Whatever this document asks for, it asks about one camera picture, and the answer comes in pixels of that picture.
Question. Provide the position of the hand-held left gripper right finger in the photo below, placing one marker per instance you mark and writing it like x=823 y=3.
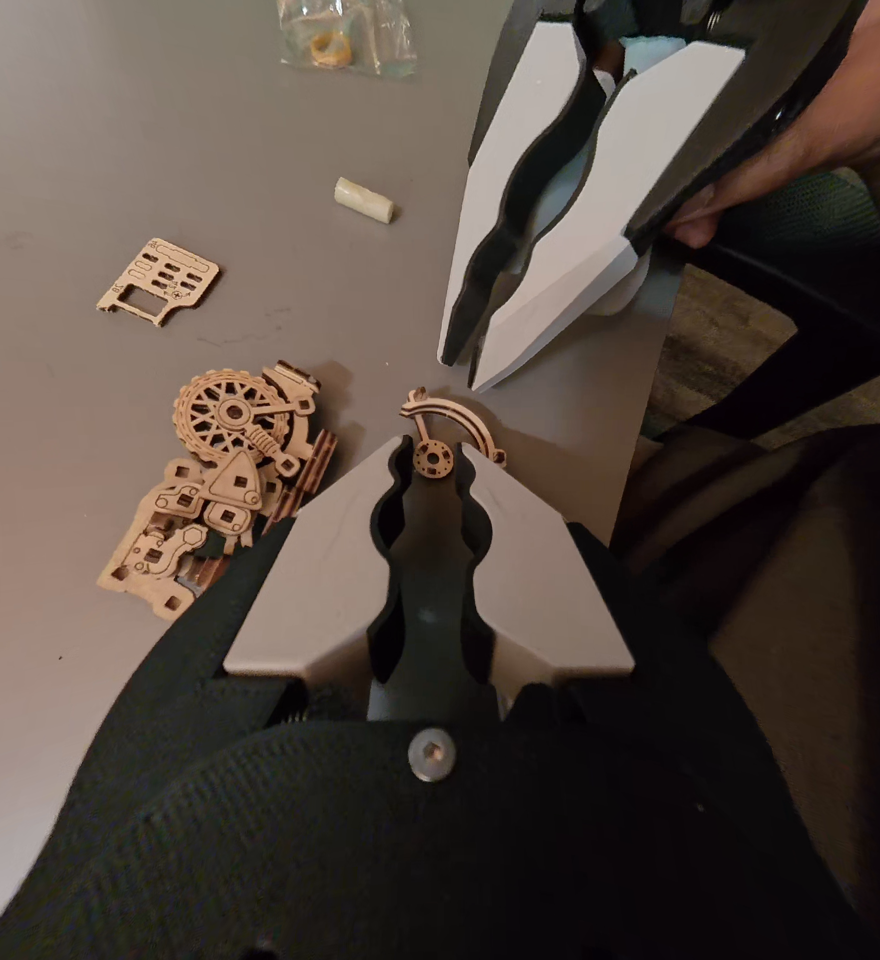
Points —
x=552 y=600

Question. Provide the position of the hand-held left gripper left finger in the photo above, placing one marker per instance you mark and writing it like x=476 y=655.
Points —
x=305 y=600

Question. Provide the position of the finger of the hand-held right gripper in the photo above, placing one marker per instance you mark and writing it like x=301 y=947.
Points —
x=507 y=172
x=635 y=187

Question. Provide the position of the small wooden arc piece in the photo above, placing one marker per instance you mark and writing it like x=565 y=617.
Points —
x=410 y=411

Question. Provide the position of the grey desk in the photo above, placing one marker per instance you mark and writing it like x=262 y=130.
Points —
x=72 y=112

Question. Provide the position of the person's right hand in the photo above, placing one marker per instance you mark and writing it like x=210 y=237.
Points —
x=875 y=90

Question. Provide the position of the small cream cylinder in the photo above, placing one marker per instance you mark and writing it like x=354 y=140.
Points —
x=365 y=199

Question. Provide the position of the wooden mechanical model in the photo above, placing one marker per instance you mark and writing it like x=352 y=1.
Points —
x=128 y=570

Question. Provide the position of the clear plastic bag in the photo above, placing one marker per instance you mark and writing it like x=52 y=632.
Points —
x=387 y=37

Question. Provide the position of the black office chair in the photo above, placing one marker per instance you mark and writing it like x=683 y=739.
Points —
x=845 y=300

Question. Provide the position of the coiled yellow rubber band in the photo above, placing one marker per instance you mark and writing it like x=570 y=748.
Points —
x=314 y=49

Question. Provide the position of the person's brown trousers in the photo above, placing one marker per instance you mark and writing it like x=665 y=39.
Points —
x=822 y=600

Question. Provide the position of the slotted small wooden card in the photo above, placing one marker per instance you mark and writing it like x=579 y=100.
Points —
x=188 y=292

